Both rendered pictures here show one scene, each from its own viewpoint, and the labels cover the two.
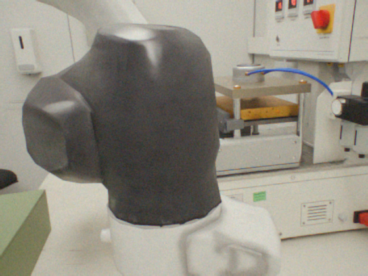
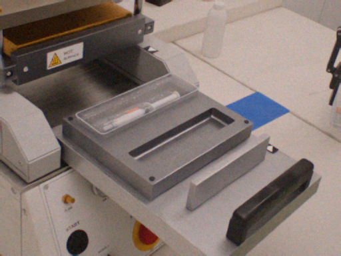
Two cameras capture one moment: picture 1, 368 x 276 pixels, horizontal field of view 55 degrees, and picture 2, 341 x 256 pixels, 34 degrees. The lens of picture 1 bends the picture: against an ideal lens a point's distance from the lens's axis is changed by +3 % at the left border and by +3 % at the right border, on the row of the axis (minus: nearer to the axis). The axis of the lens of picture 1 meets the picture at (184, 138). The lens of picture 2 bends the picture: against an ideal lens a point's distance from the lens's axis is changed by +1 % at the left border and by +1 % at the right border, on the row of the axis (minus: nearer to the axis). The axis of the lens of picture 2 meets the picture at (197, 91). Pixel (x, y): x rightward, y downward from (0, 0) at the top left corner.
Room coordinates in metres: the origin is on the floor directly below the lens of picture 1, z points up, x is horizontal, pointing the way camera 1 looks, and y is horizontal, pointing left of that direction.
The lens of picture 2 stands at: (1.20, 0.56, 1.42)
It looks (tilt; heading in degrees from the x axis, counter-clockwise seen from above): 31 degrees down; 227
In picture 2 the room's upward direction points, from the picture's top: 10 degrees clockwise
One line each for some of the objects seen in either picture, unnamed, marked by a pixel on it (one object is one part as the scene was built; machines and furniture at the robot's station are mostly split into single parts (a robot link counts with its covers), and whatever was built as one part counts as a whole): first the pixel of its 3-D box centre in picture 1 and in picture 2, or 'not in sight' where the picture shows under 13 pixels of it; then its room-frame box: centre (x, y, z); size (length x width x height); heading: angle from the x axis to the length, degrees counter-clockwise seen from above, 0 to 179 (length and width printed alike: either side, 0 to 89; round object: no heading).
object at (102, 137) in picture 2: not in sight; (140, 107); (0.82, 0.04, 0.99); 0.18 x 0.06 x 0.02; 11
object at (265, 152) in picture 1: (238, 154); (140, 56); (0.71, -0.12, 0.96); 0.26 x 0.05 x 0.07; 101
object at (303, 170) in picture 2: not in sight; (273, 197); (0.78, 0.27, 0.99); 0.15 x 0.02 x 0.04; 11
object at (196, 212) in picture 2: not in sight; (185, 151); (0.81, 0.13, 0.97); 0.30 x 0.22 x 0.08; 101
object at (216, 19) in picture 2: not in sight; (214, 29); (0.30, -0.37, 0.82); 0.05 x 0.05 x 0.14
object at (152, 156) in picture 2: not in sight; (160, 127); (0.82, 0.09, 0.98); 0.20 x 0.17 x 0.03; 11
